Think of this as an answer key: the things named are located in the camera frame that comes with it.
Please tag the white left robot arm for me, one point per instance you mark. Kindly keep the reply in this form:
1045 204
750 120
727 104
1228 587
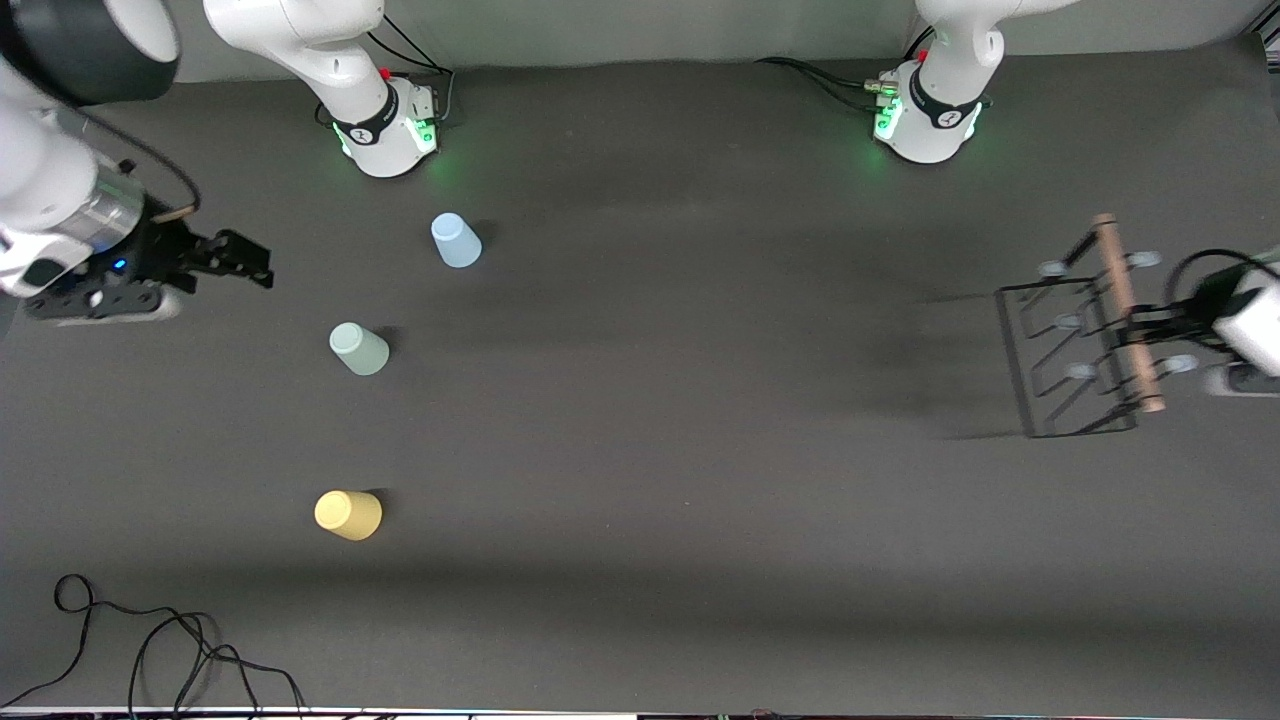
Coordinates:
930 130

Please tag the yellow cup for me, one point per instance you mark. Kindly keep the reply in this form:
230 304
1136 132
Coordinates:
348 514

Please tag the dark grey table mat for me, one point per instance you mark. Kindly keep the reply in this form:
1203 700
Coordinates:
700 500

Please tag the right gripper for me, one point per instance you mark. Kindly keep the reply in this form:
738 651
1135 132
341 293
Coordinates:
160 251

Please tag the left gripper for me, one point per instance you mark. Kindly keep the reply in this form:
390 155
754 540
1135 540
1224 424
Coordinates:
1203 303

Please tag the light blue cup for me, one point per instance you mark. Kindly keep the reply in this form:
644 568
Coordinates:
456 240

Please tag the pale green cup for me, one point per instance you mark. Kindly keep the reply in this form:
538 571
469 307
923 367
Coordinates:
358 348

